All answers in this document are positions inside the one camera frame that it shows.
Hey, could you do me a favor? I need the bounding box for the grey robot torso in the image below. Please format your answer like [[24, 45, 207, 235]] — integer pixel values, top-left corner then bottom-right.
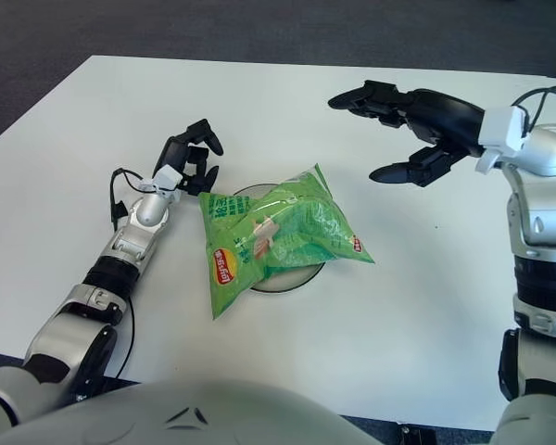
[[0, 377, 385, 445]]

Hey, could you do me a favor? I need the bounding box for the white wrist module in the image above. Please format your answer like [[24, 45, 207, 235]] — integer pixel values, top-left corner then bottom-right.
[[152, 164, 184, 192], [474, 105, 534, 175]]

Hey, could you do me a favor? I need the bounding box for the white plate with black rim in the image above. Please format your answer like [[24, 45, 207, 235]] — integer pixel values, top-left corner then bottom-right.
[[234, 184, 328, 294]]

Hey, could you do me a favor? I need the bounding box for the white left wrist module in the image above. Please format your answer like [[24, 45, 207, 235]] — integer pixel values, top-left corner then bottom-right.
[[152, 164, 184, 192]]

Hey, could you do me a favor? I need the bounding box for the black bracket under table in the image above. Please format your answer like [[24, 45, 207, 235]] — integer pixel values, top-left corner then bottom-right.
[[400, 426, 439, 445]]

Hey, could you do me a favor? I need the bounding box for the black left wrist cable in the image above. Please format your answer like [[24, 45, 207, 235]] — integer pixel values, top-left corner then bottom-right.
[[109, 167, 157, 231]]

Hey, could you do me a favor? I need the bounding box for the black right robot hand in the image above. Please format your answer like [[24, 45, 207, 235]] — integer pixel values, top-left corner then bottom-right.
[[327, 80, 487, 187]]

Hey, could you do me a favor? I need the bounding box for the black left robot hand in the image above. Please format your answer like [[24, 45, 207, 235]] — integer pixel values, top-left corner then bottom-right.
[[151, 119, 224, 196]]

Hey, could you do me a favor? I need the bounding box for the thin black left elbow cable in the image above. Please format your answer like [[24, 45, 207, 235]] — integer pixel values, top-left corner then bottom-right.
[[115, 299, 135, 376]]

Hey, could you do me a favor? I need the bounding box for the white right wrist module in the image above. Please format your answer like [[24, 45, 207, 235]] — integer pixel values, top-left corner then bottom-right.
[[474, 105, 534, 175]]

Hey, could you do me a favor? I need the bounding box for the green snack chips bag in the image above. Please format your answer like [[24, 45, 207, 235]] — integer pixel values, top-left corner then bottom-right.
[[197, 161, 376, 321]]

